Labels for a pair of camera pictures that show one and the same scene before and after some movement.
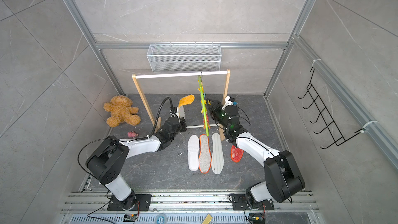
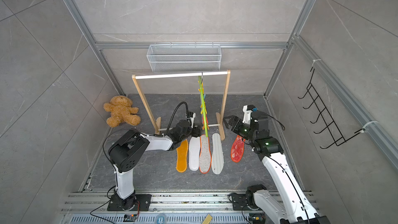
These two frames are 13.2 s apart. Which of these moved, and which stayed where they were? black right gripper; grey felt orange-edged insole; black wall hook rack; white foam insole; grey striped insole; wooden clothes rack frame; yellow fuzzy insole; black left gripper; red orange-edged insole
Moved: yellow fuzzy insole; black left gripper; black right gripper
Stayed: grey felt orange-edged insole; black wall hook rack; white foam insole; grey striped insole; red orange-edged insole; wooden clothes rack frame
